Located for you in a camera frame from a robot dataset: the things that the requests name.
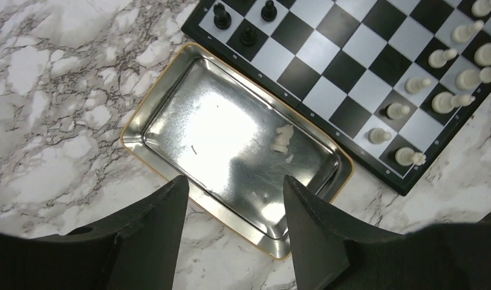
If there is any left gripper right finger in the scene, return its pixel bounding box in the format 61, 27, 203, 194
283, 175, 491, 289

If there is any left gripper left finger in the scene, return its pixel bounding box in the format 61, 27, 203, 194
0, 175, 189, 289

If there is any white piece corner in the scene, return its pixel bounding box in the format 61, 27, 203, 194
395, 147, 426, 166

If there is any white pawn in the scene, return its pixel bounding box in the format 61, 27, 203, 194
451, 20, 484, 43
432, 92, 475, 114
471, 0, 491, 18
428, 48, 458, 68
368, 127, 392, 144

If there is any white knight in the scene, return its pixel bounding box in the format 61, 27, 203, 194
271, 124, 294, 155

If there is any white chess piece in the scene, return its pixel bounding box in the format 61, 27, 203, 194
386, 103, 411, 120
405, 77, 432, 94

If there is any white piece back row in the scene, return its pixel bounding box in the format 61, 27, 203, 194
456, 67, 491, 90
474, 42, 491, 66

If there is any gold tin with white pieces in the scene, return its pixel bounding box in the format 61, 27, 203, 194
120, 42, 354, 260

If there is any black and white chessboard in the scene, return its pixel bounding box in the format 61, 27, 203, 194
182, 1, 491, 196

